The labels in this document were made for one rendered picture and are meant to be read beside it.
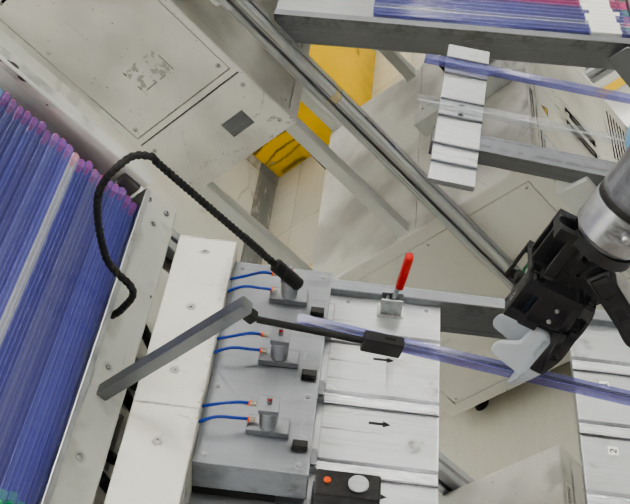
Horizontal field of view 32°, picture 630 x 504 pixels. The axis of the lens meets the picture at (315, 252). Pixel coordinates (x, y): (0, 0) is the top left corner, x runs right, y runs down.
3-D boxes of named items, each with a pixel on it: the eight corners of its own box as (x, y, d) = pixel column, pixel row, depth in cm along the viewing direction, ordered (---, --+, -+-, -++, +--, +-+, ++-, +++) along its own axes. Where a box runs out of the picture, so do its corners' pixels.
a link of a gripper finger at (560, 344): (527, 349, 120) (570, 292, 115) (541, 356, 120) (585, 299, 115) (528, 376, 116) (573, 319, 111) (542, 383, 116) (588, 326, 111)
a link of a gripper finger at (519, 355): (471, 364, 121) (514, 305, 116) (518, 386, 122) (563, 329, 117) (470, 382, 119) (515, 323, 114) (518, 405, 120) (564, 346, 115)
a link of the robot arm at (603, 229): (661, 201, 111) (669, 248, 104) (634, 233, 114) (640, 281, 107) (596, 169, 110) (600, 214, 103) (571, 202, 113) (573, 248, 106)
